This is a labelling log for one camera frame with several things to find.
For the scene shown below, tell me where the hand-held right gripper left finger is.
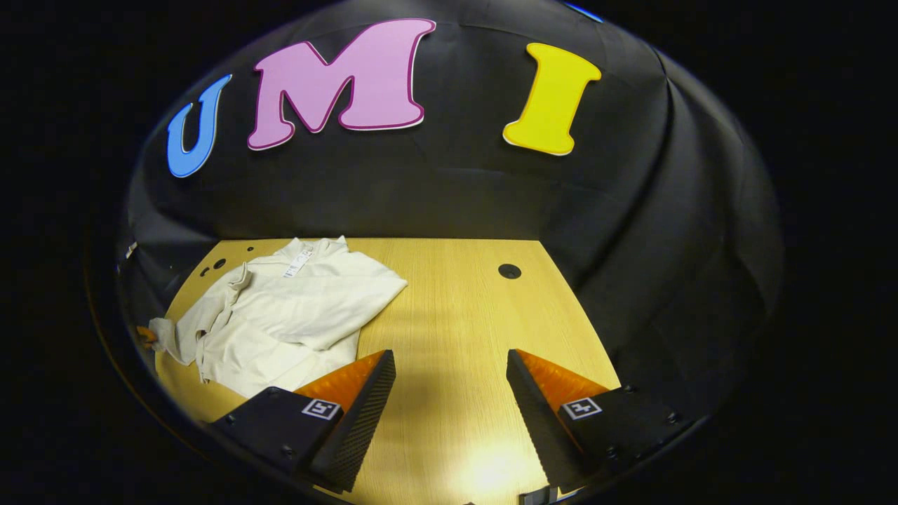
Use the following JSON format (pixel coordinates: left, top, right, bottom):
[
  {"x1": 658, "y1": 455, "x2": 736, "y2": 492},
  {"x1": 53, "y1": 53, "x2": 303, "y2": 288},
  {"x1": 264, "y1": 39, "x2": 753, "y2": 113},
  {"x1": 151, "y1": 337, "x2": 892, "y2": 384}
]
[{"x1": 210, "y1": 350, "x2": 398, "y2": 492}]

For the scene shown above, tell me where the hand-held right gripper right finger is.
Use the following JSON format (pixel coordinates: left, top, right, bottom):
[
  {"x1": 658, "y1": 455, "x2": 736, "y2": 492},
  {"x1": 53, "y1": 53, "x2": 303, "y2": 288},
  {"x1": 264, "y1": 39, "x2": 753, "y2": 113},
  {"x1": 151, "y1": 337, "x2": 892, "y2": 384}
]
[{"x1": 506, "y1": 348, "x2": 706, "y2": 492}]

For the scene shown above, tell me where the cream white sweatshirt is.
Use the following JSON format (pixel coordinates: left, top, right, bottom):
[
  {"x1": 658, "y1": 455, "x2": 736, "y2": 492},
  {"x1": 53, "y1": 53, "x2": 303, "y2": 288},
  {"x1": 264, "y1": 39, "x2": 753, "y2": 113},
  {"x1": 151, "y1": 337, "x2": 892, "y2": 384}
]
[{"x1": 149, "y1": 236, "x2": 408, "y2": 400}]

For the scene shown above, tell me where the black backdrop cloth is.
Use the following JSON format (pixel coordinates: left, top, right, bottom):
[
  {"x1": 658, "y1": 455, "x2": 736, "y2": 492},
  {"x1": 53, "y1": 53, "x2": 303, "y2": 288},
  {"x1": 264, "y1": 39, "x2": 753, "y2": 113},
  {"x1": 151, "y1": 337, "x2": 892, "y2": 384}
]
[{"x1": 116, "y1": 0, "x2": 785, "y2": 422}]

